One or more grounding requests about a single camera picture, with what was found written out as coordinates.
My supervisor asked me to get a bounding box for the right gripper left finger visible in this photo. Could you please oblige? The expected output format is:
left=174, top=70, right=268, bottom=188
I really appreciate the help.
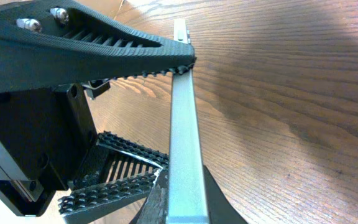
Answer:
left=0, top=1, right=196, bottom=93

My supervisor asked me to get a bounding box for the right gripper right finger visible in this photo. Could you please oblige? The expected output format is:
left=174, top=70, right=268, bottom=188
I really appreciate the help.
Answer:
left=59, top=131, right=169, bottom=223

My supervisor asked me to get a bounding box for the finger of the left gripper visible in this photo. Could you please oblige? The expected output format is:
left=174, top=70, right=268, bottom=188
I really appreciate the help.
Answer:
left=129, top=169, right=168, bottom=224
left=203, top=166, right=248, bottom=224

